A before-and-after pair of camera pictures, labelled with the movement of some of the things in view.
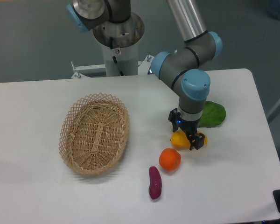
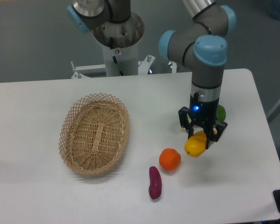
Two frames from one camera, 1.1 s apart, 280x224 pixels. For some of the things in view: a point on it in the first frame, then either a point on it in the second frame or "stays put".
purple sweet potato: (155, 182) stays put
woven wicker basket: (94, 133) stays put
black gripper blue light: (190, 127) → (204, 112)
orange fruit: (170, 159) stays put
